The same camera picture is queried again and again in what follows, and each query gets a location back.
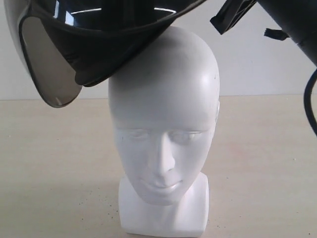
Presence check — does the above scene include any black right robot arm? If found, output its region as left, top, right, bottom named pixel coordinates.
left=210, top=0, right=317, bottom=64

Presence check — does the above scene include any black helmet with tinted visor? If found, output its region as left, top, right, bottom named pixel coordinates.
left=3, top=0, right=202, bottom=108

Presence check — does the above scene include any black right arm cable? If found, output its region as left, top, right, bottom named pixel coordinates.
left=303, top=66, right=317, bottom=137

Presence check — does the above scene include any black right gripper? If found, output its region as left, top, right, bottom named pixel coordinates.
left=210, top=0, right=317, bottom=47

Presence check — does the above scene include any white mannequin head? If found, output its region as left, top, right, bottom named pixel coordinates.
left=108, top=26, right=220, bottom=238

